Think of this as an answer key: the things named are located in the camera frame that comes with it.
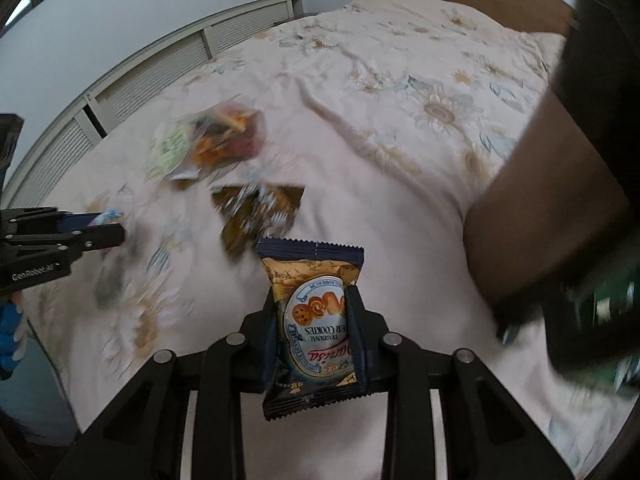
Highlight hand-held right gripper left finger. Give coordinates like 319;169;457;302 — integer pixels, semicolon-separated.
52;285;281;480

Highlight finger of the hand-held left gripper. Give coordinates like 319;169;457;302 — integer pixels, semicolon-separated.
2;223;126;262
2;206;99;236

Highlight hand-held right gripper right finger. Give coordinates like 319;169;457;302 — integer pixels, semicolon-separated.
347;285;576;480

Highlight small pale snack packet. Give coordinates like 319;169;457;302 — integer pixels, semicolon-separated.
89;208;124;227

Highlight blue cookie packet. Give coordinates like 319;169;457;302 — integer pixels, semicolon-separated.
256;238;366;421

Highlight green tray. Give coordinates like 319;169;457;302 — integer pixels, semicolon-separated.
570;255;640;396

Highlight clear bag of orange snacks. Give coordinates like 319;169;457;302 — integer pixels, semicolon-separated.
145;102;266;183

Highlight person's left hand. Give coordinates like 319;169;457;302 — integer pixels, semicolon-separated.
0;295;29;382

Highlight brown foil snack packet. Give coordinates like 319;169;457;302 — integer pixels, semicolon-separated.
210;182;306;261

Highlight white slatted radiator cover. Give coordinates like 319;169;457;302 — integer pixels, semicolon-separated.
2;0;306;206

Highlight brown black cylinder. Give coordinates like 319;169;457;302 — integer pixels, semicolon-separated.
462;0;640;321

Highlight pale pink pillow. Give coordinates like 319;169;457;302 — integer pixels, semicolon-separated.
530;32;568;83

